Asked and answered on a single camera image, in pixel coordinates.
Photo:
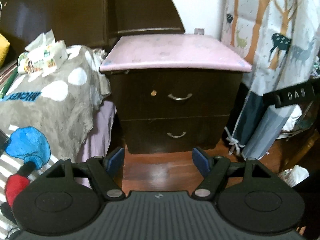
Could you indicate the lilac bed sheet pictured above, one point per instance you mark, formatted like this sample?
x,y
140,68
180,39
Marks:
x,y
98,140

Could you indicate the white tissue pack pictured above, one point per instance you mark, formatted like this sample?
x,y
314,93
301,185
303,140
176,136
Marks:
x,y
42,54

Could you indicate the grey wall socket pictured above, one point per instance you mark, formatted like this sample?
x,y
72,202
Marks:
x,y
199,31

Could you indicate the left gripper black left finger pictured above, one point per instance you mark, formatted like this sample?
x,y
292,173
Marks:
x,y
100,172

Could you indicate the metal lower drawer handle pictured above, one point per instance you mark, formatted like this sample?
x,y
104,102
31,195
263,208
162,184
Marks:
x,y
176,136

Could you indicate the yellow pillow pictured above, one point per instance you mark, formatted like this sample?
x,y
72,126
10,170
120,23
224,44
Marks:
x,y
4,48

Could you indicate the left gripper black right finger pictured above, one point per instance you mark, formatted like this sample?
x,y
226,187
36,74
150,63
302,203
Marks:
x,y
216,172

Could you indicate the dark wooden nightstand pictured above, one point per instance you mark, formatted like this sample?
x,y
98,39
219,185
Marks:
x,y
171,51

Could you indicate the grey Mickey blanket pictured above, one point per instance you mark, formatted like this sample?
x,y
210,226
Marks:
x,y
48,115

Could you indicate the deer print curtain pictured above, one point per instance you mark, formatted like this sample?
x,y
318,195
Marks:
x,y
280,40

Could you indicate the wooden chair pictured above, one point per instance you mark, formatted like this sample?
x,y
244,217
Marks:
x,y
313,137

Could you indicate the dark wooden headboard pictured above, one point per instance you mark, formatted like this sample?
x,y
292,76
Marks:
x,y
93,23

